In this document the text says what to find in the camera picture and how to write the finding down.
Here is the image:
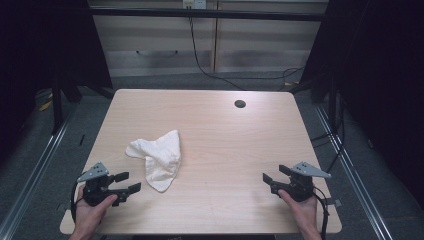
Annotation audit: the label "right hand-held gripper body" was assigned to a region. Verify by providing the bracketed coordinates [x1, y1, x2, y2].
[270, 161, 332, 203]

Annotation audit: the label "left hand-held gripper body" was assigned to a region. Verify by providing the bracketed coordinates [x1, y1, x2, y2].
[76, 161, 129, 207]

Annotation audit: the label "white towel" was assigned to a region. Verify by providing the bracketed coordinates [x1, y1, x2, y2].
[125, 129, 183, 194]

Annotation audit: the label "person's left hand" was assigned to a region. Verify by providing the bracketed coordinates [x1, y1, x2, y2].
[71, 184, 119, 237]

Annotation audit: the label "person's right hand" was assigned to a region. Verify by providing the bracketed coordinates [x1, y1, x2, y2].
[277, 188, 319, 236]

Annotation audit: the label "grey tape strip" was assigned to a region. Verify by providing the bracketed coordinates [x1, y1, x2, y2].
[55, 201, 73, 213]
[324, 197, 343, 208]

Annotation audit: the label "dark curtain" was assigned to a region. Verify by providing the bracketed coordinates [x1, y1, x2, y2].
[0, 0, 114, 168]
[299, 0, 424, 209]

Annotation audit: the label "left hand-held gripper black cable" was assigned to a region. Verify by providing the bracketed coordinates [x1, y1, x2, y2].
[70, 171, 88, 224]

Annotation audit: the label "black floor cables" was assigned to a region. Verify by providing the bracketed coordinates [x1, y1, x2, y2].
[310, 93, 347, 174]

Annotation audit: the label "metal floor rail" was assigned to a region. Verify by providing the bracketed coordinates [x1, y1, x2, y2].
[0, 109, 78, 240]
[314, 105, 395, 240]

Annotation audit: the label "black stand post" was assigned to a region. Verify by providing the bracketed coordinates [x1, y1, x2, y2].
[50, 75, 65, 136]

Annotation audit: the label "long black wall cable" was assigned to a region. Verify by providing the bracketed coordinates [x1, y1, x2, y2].
[187, 15, 305, 92]

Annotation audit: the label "black horizontal frame bar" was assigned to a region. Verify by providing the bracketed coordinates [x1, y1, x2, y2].
[89, 7, 327, 23]

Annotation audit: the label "white wall socket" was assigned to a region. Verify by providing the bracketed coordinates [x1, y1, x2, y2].
[181, 0, 208, 10]

